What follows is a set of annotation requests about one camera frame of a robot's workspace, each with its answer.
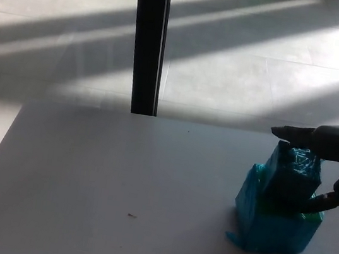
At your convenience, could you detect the black vertical post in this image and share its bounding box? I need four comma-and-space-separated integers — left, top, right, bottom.
117, 0, 174, 118

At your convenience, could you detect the big blue taped cube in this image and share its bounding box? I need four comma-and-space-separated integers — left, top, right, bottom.
222, 159, 331, 254

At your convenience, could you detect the small blue taped cube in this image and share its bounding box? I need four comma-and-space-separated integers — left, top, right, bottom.
256, 138, 327, 219

